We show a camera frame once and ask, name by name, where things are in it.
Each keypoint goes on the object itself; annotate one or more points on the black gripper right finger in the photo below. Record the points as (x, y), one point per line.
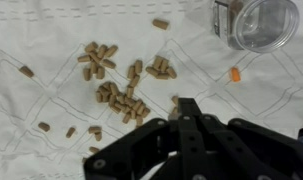
(195, 111)

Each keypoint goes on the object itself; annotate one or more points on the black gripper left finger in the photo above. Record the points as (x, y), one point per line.
(183, 106)

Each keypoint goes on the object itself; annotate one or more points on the orange peg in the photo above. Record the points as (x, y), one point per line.
(235, 74)

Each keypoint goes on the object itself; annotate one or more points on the tan wooden peg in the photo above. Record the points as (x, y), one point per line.
(70, 132)
(26, 71)
(160, 24)
(43, 126)

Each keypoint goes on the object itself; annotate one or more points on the white quilted duvet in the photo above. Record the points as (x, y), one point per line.
(49, 37)

